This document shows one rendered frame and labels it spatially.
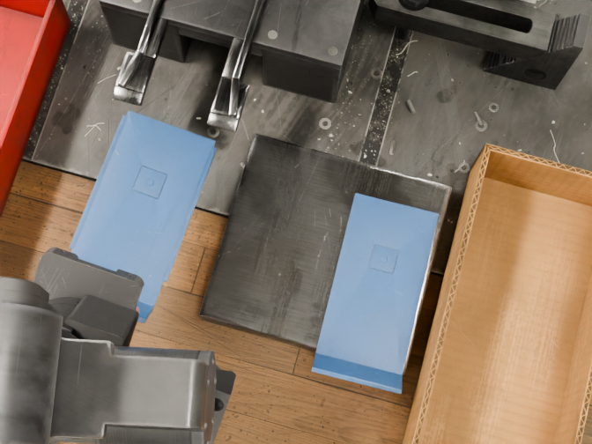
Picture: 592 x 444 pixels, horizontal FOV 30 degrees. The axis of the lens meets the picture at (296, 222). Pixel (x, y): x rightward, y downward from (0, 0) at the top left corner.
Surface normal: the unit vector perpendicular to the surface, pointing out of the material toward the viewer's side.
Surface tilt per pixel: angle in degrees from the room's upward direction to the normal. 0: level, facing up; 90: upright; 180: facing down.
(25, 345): 38
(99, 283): 28
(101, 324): 63
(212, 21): 0
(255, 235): 0
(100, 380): 3
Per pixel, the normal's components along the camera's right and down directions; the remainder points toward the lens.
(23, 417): 0.72, -0.14
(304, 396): 0.03, -0.25
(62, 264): -0.04, 0.22
